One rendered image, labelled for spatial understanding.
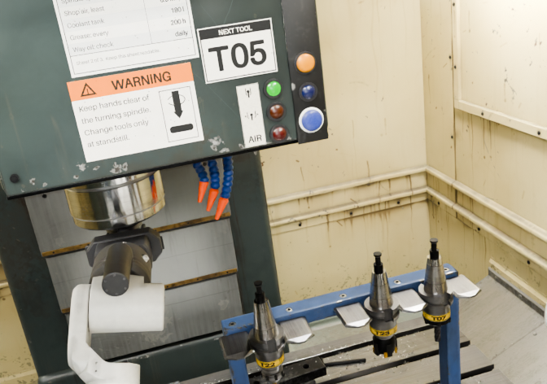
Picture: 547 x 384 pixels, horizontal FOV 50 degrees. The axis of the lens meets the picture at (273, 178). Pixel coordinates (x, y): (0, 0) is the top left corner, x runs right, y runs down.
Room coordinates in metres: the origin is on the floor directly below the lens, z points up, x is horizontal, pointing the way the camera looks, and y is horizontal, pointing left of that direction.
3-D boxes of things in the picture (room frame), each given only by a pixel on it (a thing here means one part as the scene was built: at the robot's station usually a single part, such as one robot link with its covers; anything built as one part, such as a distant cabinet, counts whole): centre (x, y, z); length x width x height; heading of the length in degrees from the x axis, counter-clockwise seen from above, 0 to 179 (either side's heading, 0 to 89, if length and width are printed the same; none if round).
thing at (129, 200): (0.94, 0.27, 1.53); 0.16 x 0.16 x 0.12
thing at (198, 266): (1.37, 0.36, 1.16); 0.48 x 0.05 x 0.51; 102
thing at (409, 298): (0.93, -0.22, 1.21); 0.07 x 0.05 x 0.01; 12
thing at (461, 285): (0.96, -0.33, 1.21); 0.07 x 0.05 x 0.01; 12
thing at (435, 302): (0.95, -0.27, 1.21); 0.06 x 0.06 x 0.03
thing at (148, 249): (0.84, 0.25, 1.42); 0.13 x 0.12 x 0.10; 98
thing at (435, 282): (0.95, -0.27, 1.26); 0.04 x 0.04 x 0.07
